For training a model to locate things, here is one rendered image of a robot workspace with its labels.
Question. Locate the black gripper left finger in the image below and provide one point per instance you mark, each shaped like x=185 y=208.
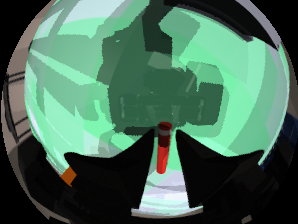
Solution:
x=127 y=172

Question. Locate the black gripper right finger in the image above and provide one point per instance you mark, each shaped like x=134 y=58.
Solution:
x=205 y=171

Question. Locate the dark red peg with grey band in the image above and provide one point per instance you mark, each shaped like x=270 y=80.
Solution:
x=164 y=132

